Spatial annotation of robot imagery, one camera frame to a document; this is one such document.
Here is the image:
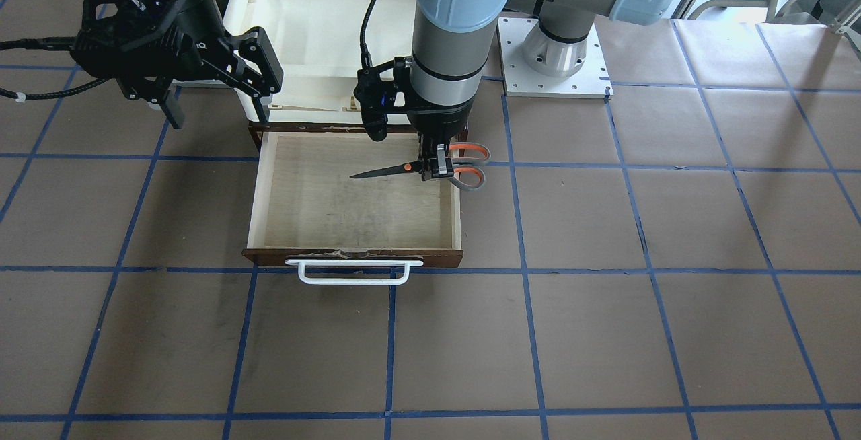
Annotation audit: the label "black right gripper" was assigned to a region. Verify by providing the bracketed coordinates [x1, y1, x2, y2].
[71, 0, 284, 129]

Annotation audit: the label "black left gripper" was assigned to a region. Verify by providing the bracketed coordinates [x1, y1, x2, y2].
[407, 107, 471, 180]

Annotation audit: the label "orange grey handled scissors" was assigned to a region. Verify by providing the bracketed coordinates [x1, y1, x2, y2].
[352, 142, 491, 191]

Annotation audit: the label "wooden drawer with white handle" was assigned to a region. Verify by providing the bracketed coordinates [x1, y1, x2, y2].
[243, 131, 463, 285]

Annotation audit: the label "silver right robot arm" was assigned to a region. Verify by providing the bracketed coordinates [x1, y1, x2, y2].
[71, 0, 283, 129]

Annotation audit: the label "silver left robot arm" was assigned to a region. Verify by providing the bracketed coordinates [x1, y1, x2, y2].
[399, 0, 671, 180]

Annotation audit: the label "cream plastic tray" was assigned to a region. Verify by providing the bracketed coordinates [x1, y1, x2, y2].
[223, 0, 422, 126]

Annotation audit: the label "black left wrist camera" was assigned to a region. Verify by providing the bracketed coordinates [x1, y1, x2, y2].
[354, 52, 412, 142]

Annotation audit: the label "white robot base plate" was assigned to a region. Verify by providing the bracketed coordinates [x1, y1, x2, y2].
[498, 17, 614, 99]

